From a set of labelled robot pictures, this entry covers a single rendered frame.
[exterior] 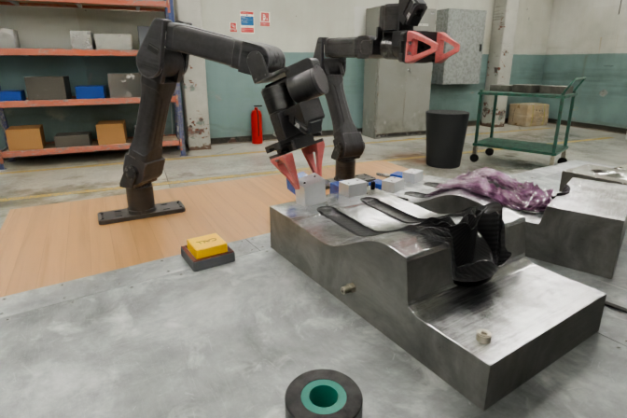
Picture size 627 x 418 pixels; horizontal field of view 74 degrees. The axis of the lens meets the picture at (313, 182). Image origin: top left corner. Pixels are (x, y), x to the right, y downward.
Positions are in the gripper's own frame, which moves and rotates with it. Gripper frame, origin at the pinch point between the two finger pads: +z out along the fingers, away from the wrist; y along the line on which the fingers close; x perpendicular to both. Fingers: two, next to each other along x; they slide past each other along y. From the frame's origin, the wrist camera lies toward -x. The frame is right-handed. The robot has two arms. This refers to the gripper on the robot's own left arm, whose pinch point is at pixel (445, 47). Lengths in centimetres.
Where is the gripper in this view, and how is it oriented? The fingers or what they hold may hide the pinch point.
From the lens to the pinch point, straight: 97.4
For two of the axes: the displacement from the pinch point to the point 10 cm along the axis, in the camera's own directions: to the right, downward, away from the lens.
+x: -0.1, 9.5, 3.0
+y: 8.8, -1.3, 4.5
